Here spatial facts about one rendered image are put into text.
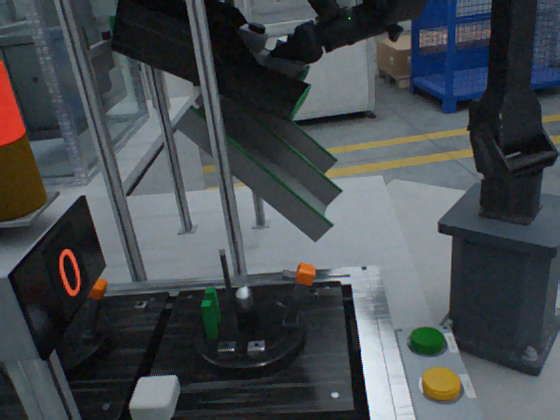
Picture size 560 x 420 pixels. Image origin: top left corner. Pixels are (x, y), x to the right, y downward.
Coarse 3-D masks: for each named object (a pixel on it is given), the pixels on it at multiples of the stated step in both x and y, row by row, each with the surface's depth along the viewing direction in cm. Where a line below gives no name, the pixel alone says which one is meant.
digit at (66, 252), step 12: (72, 228) 41; (60, 240) 39; (72, 240) 41; (48, 252) 37; (60, 252) 39; (72, 252) 40; (48, 264) 37; (60, 264) 39; (72, 264) 40; (60, 276) 38; (72, 276) 40; (84, 276) 42; (60, 288) 38; (72, 288) 40; (84, 288) 42; (60, 300) 38; (72, 300) 40; (72, 312) 40
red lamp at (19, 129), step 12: (0, 72) 33; (0, 84) 33; (0, 96) 33; (12, 96) 35; (0, 108) 33; (12, 108) 34; (0, 120) 33; (12, 120) 34; (0, 132) 34; (12, 132) 34; (0, 144) 34
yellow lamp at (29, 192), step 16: (16, 144) 35; (0, 160) 34; (16, 160) 35; (32, 160) 36; (0, 176) 34; (16, 176) 35; (32, 176) 36; (0, 192) 35; (16, 192) 35; (32, 192) 36; (0, 208) 35; (16, 208) 35; (32, 208) 36
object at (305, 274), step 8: (304, 264) 62; (288, 272) 62; (296, 272) 62; (304, 272) 60; (312, 272) 60; (288, 280) 61; (296, 280) 61; (304, 280) 61; (312, 280) 61; (296, 288) 62; (304, 288) 62; (296, 296) 62; (296, 304) 63; (288, 312) 63; (296, 312) 63
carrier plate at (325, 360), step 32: (224, 288) 77; (256, 288) 76; (288, 288) 75; (320, 288) 74; (192, 320) 71; (320, 320) 68; (160, 352) 66; (192, 352) 65; (320, 352) 63; (192, 384) 60; (224, 384) 60; (256, 384) 59; (288, 384) 59; (320, 384) 58; (192, 416) 56; (224, 416) 56; (256, 416) 55; (288, 416) 55; (320, 416) 55; (352, 416) 55
